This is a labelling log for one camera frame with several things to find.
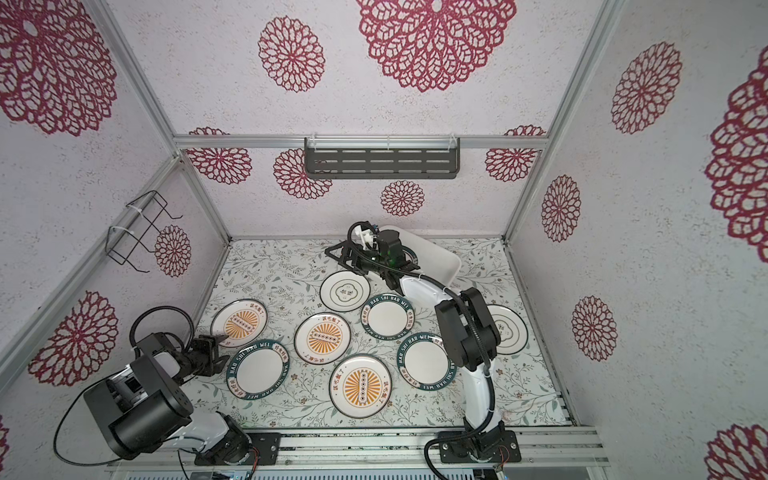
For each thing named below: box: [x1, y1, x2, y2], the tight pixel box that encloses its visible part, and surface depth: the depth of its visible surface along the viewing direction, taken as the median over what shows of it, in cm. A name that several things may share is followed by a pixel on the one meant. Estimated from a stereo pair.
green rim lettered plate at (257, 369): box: [226, 339, 290, 400], surface depth 89 cm
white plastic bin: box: [399, 230, 462, 305], surface depth 70 cm
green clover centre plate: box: [319, 270, 371, 313], surface depth 105 cm
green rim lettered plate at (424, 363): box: [396, 332, 458, 391], surface depth 89 cm
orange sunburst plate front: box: [328, 353, 393, 419], surface depth 85 cm
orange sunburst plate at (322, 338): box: [293, 312, 352, 365], surface depth 94 cm
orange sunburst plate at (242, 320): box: [210, 298, 268, 348], surface depth 99 cm
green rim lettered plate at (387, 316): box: [360, 293, 415, 341], surface depth 99 cm
